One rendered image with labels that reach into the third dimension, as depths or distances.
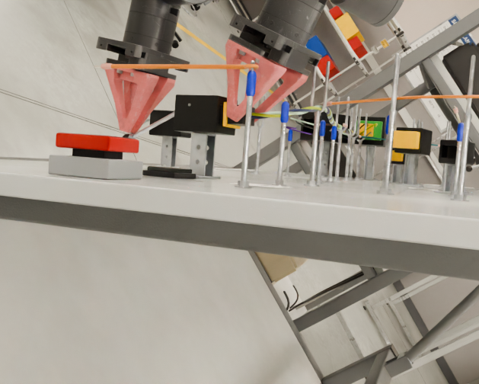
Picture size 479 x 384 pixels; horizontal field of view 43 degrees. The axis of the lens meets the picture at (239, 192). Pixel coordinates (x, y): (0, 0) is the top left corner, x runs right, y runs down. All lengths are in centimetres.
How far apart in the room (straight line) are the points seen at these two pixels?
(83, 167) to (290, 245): 19
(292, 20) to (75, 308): 52
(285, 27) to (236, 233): 21
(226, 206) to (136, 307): 66
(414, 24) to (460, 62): 698
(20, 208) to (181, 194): 29
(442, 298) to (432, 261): 756
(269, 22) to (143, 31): 16
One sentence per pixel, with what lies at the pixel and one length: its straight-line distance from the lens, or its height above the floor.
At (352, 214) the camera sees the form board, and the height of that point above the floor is 127.
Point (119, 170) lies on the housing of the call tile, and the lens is 50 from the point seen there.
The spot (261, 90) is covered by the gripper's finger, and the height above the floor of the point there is 122.
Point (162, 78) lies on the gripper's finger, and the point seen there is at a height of 112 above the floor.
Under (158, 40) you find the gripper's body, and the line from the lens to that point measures 72.
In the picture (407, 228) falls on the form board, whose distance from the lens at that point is 38.
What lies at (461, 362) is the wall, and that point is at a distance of 814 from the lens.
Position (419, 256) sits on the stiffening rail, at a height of 128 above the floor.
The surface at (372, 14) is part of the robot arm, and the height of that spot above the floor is 135.
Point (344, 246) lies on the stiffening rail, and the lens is 53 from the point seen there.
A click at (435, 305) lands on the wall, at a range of 810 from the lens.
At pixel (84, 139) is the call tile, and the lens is 50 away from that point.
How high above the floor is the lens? 134
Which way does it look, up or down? 17 degrees down
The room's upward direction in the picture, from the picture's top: 58 degrees clockwise
